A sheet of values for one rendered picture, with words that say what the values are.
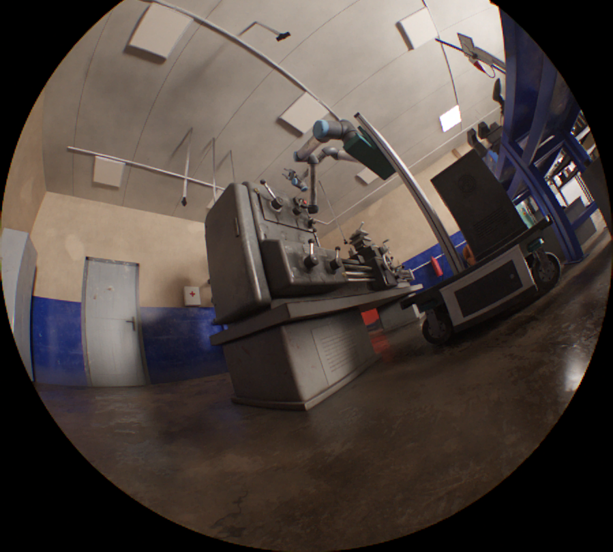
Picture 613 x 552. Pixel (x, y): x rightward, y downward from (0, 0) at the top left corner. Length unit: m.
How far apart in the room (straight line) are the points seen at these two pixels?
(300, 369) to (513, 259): 1.07
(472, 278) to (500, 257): 0.17
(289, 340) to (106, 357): 3.40
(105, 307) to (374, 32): 5.83
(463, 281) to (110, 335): 4.22
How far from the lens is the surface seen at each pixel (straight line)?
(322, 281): 1.11
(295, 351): 0.97
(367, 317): 4.95
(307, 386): 0.99
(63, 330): 4.18
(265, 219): 1.24
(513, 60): 1.10
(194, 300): 4.30
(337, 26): 3.40
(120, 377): 3.97
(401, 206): 6.51
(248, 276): 1.01
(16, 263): 3.50
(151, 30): 3.19
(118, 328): 4.01
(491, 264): 1.11
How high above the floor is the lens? 0.31
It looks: 24 degrees up
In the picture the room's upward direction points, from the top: 18 degrees counter-clockwise
